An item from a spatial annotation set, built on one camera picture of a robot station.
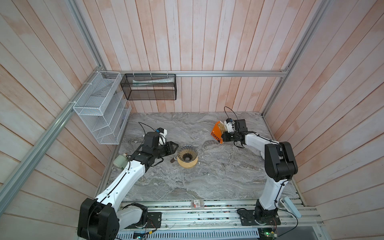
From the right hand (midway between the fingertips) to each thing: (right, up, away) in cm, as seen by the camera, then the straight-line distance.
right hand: (222, 134), depth 101 cm
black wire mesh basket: (-52, +36, +8) cm, 64 cm away
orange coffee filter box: (-3, +1, +2) cm, 4 cm away
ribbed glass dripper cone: (-24, -10, -17) cm, 31 cm away
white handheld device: (+27, -35, -24) cm, 50 cm away
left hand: (-30, -7, -21) cm, 37 cm away
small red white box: (-19, -36, -23) cm, 47 cm away
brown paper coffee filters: (0, +5, 0) cm, 5 cm away
